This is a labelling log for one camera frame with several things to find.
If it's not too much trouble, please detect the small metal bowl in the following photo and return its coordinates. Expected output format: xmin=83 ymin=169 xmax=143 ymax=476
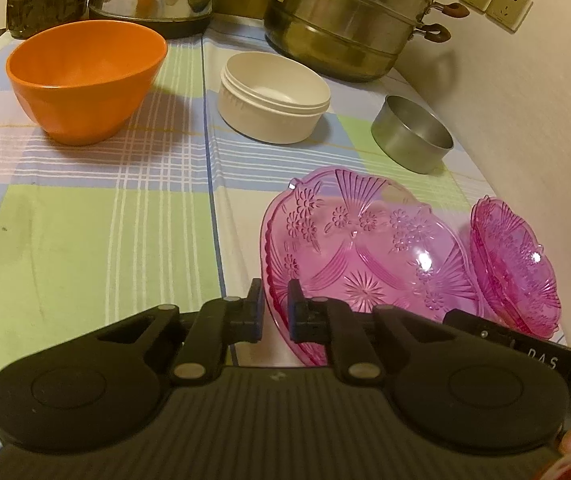
xmin=371 ymin=94 xmax=455 ymax=175

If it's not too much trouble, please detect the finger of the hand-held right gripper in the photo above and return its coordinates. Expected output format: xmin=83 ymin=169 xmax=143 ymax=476
xmin=443 ymin=309 xmax=516 ymax=348

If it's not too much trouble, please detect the stainless steel steamer pot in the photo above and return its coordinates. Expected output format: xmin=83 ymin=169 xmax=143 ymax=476
xmin=264 ymin=0 xmax=471 ymax=83

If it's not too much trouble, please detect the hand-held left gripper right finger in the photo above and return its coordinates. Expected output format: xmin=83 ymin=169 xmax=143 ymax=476
xmin=287 ymin=279 xmax=461 ymax=386

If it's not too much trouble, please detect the large pink glass plate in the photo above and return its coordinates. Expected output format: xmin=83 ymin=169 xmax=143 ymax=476
xmin=260 ymin=166 xmax=483 ymax=367

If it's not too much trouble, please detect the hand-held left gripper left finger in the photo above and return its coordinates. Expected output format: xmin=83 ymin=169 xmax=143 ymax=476
xmin=96 ymin=278 xmax=266 ymax=387

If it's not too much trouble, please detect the orange plastic bowl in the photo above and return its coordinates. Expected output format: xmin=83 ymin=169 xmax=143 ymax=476
xmin=6 ymin=20 xmax=168 ymax=147

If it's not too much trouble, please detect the checked tablecloth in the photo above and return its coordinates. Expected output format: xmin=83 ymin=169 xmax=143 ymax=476
xmin=0 ymin=12 xmax=496 ymax=461

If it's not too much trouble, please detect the small pink glass plate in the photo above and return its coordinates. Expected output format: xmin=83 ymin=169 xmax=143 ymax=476
xmin=469 ymin=195 xmax=565 ymax=339

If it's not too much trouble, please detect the cream plastic bowl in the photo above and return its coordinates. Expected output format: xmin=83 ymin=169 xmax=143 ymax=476
xmin=216 ymin=51 xmax=333 ymax=145

